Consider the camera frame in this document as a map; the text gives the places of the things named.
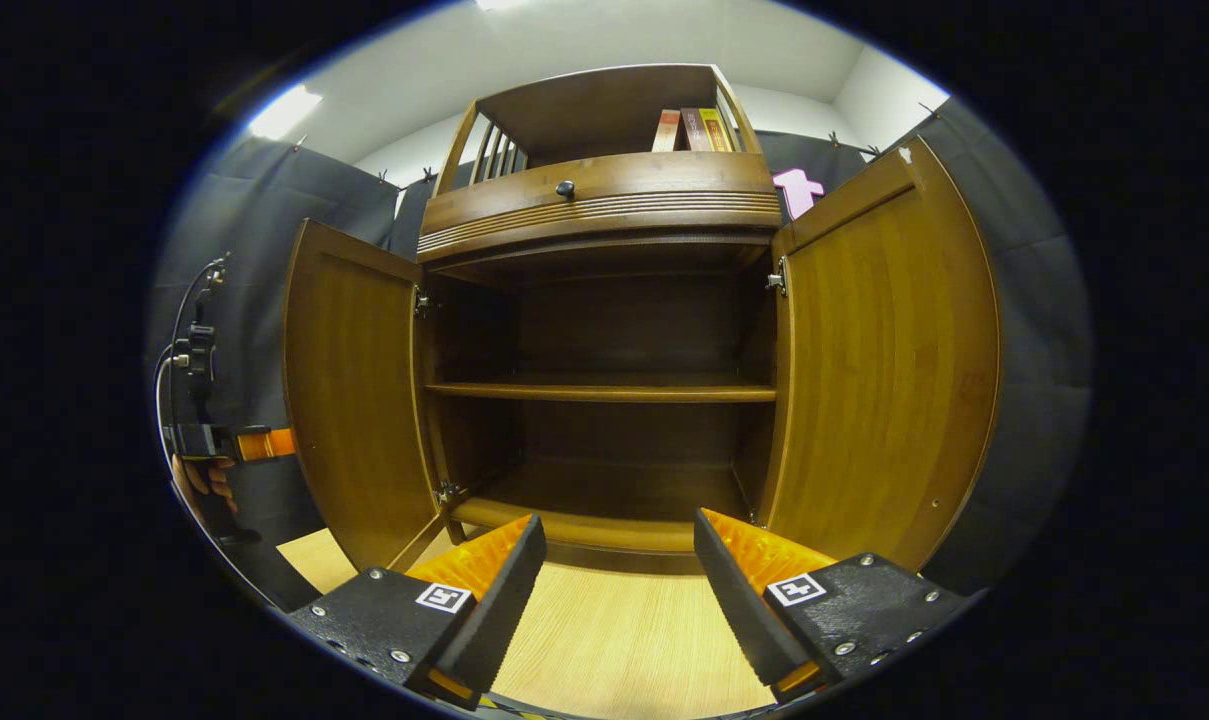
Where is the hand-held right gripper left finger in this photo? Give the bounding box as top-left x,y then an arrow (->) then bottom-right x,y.
284,513 -> 547,711

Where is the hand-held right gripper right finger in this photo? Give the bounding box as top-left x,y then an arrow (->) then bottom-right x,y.
692,508 -> 975,703

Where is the wooden cabinet door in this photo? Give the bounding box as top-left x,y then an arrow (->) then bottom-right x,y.
282,218 -> 445,573
764,137 -> 1005,573

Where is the wooden double-door shoe cabinet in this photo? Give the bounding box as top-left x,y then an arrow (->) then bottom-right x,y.
282,63 -> 1005,576

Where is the wooden cabinet drawer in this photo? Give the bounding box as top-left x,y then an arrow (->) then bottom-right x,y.
419,152 -> 783,241

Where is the yellow black striped tape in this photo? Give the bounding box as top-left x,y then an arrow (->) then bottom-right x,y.
476,697 -> 565,720

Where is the wooden inner shelf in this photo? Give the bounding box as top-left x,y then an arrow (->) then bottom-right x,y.
424,378 -> 777,404

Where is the small ceiling light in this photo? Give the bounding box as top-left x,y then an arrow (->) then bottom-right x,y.
247,85 -> 323,141

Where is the black backdrop cloth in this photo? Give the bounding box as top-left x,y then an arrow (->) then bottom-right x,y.
149,95 -> 1095,601

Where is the thin gripper cable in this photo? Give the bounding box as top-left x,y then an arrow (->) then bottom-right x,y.
152,255 -> 230,441

